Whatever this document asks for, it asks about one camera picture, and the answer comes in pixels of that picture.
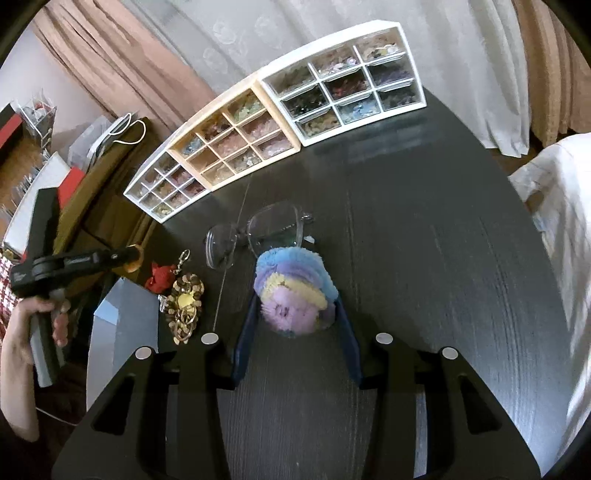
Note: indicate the fluffy pastel plush scrunchie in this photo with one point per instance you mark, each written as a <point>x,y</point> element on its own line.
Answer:
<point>291,295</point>

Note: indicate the white sheer curtain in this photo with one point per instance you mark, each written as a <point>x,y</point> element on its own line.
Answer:
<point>323,27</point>

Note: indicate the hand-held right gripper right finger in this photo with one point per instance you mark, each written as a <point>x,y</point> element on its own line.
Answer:
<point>349,344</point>

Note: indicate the red white checked cloth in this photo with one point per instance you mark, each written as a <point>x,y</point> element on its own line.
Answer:
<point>7,281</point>

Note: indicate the clear plastic organizer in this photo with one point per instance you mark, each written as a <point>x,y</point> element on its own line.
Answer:
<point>37,115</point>

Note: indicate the beige drawer organizer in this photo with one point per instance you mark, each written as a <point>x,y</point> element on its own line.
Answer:
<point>231,143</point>

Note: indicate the red box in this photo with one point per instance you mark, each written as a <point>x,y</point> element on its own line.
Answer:
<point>69,184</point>

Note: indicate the person's left hand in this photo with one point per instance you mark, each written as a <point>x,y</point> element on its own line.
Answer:
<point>18,332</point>

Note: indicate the brown curtain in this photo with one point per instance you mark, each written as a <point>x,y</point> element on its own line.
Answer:
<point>120,50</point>
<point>554,69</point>

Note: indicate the large white drawer organizer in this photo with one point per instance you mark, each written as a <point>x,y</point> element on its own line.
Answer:
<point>346,83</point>

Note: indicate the grey storage box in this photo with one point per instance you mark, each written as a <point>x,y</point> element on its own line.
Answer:
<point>124,318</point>

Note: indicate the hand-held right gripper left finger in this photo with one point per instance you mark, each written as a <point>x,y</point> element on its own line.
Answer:
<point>244,344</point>

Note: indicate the wooden cabinet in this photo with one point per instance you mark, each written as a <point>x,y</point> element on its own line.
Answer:
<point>101,194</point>

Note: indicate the clear frame eyeglasses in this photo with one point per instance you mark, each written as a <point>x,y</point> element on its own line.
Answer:
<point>272,228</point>

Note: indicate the small white drawer organizer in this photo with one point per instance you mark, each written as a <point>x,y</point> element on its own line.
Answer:
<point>168,187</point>

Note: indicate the person's left forearm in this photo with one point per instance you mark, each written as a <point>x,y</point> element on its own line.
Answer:
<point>18,401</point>

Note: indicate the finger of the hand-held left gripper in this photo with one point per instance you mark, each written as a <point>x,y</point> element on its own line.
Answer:
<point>97,259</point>

